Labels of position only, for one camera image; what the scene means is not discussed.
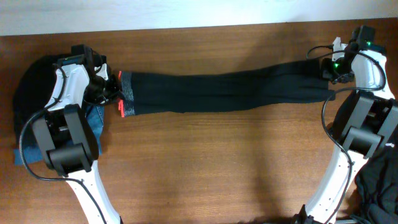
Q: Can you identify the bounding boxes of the black shirt with logo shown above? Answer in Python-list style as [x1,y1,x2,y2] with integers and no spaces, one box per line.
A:
[350,130,397,224]

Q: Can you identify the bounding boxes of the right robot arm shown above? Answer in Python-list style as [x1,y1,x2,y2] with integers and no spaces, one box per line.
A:
[292,26,397,223]

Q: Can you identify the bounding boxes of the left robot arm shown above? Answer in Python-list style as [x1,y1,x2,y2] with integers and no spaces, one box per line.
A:
[26,45,123,223]

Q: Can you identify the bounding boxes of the folded blue jeans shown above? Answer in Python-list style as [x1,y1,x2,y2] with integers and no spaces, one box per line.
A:
[14,106,104,164]

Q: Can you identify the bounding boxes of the black leggings red-grey waistband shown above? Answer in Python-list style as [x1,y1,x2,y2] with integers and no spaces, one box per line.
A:
[119,60,333,117]

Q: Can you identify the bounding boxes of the folded black garment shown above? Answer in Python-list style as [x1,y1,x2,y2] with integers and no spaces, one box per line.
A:
[12,54,70,142]

